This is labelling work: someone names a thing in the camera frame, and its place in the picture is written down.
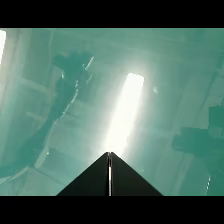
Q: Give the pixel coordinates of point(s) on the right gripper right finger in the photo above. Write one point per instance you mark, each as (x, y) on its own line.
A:
(130, 182)

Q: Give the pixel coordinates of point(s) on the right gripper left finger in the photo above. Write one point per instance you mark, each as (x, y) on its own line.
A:
(91, 181)

